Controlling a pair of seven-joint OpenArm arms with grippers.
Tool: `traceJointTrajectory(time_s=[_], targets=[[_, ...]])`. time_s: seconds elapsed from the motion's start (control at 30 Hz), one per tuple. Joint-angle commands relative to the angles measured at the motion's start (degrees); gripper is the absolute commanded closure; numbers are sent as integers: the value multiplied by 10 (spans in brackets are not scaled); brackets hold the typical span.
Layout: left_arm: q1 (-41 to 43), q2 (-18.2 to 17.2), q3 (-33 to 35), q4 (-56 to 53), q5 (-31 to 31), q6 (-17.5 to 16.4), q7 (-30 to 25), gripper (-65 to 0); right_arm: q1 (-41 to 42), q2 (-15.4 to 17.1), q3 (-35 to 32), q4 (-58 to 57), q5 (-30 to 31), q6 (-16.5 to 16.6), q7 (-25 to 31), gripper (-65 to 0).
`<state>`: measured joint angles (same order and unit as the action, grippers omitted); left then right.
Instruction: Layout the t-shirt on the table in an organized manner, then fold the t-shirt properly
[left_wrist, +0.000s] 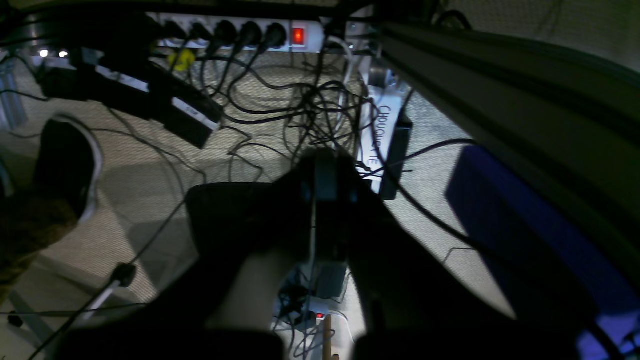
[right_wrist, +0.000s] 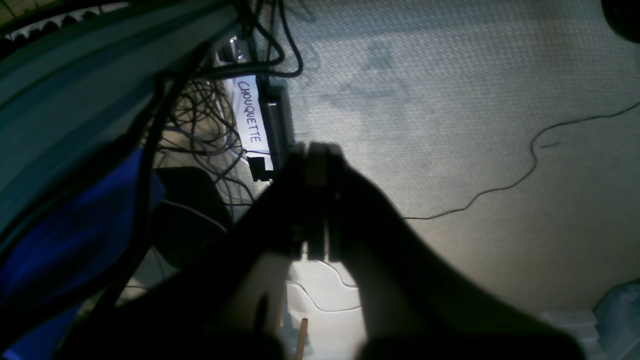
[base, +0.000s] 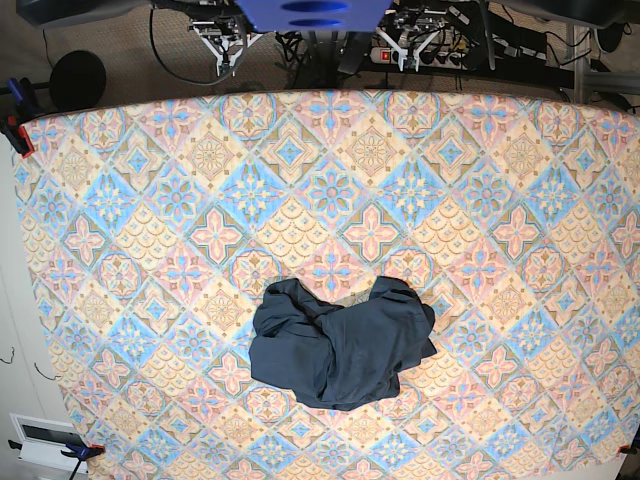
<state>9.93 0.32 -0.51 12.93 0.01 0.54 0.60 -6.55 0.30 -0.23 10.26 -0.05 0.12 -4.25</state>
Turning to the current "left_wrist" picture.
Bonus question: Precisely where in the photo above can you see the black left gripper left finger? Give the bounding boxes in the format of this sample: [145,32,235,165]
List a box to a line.
[55,165,316,360]

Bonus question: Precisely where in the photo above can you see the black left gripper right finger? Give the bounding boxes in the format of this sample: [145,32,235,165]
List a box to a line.
[315,150,579,360]

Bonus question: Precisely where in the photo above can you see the black power adapter brick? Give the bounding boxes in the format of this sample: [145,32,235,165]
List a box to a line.
[30,47,222,149]

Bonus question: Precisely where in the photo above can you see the white power strip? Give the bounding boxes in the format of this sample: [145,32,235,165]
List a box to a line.
[148,12,325,54]

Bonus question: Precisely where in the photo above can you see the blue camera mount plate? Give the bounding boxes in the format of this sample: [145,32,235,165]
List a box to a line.
[445,145,639,360]

